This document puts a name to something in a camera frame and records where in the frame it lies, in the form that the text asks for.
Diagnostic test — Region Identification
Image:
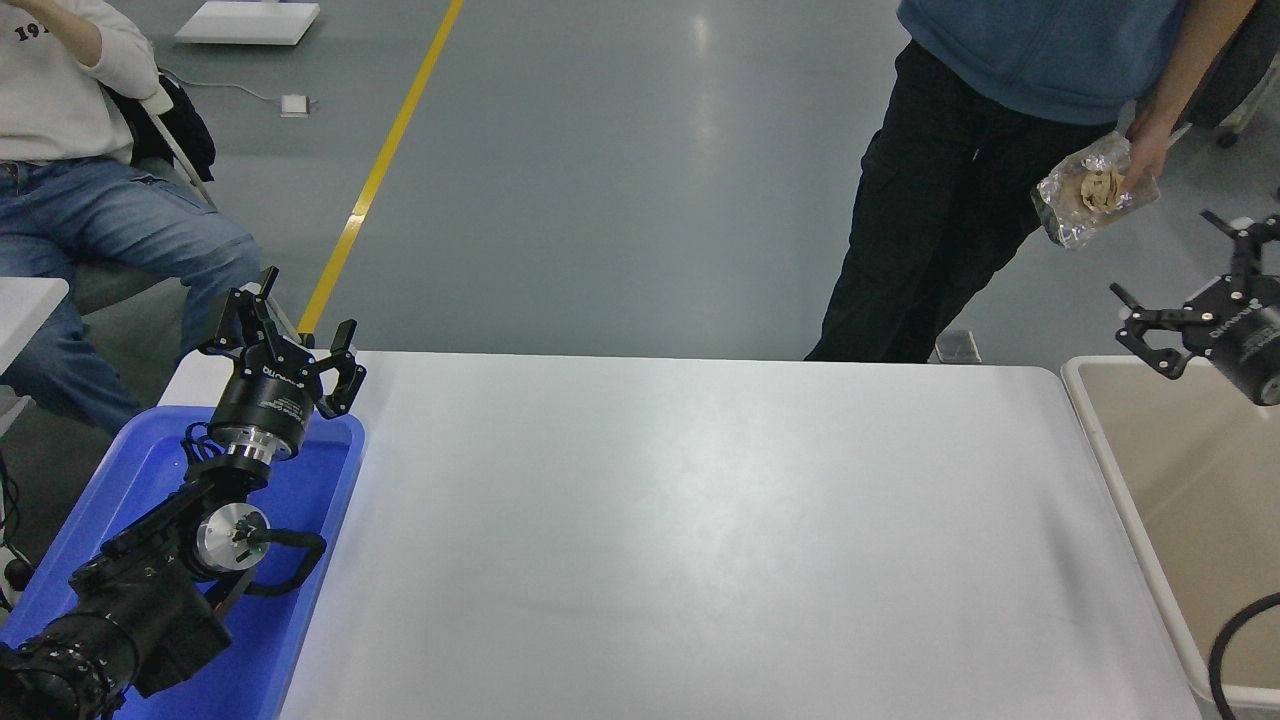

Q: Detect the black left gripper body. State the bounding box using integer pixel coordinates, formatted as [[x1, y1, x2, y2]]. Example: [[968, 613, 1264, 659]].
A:
[[208, 350, 323, 448]]

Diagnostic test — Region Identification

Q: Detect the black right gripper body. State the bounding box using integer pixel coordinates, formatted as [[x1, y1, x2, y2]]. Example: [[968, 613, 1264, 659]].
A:
[[1185, 278, 1280, 406]]

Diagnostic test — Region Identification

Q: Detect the silver foil tray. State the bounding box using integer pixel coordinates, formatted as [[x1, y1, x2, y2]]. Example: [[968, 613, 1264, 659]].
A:
[[1032, 133, 1161, 249]]

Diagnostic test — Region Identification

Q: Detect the crumpled tan paper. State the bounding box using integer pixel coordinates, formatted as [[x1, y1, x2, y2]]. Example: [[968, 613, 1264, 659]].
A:
[[1080, 168, 1129, 213]]

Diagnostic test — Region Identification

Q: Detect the standing person's left hand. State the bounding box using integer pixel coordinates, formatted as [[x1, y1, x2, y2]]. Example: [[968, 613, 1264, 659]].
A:
[[1120, 120, 1171, 196]]

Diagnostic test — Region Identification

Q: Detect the blue plastic tray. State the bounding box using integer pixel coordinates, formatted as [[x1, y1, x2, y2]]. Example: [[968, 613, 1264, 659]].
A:
[[0, 405, 366, 720]]

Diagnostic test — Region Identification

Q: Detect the white wheeled rack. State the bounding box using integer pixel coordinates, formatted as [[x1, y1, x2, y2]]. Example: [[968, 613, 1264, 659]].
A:
[[1215, 80, 1280, 151]]

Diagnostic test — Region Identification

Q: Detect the seated person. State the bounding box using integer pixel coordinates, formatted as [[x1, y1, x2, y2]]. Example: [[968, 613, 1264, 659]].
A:
[[0, 0, 263, 436]]

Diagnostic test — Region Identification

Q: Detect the large pale bin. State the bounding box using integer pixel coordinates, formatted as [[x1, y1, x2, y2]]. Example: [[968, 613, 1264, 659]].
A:
[[1062, 357, 1280, 711]]

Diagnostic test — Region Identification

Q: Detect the dark hanging coat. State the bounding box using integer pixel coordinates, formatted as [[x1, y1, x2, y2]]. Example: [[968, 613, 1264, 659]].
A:
[[1185, 0, 1280, 131]]

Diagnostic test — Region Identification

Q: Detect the black garment on chair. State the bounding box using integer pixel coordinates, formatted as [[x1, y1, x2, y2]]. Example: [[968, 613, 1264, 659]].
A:
[[105, 70, 217, 186]]

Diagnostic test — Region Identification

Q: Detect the small white side table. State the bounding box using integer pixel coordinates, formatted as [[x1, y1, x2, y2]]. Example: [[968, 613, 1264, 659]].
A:
[[0, 277, 69, 376]]

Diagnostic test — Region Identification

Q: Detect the standing person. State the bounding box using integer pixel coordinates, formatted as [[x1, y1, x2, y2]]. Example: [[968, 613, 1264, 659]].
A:
[[805, 0, 1256, 363]]

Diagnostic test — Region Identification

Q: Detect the flat white floor board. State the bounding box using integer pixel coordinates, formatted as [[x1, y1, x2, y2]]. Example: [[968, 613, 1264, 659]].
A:
[[173, 0, 321, 46]]

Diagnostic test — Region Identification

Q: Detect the grey chair with white frame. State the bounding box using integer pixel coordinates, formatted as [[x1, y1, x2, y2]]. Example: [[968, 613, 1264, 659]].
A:
[[72, 78, 301, 346]]

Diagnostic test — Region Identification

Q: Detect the thin white floor cable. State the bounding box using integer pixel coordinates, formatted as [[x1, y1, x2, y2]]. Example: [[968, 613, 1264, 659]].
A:
[[160, 68, 283, 104]]

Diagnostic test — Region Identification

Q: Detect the black cable bundle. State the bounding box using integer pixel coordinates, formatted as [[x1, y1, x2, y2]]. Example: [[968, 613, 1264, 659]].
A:
[[0, 450, 36, 613]]

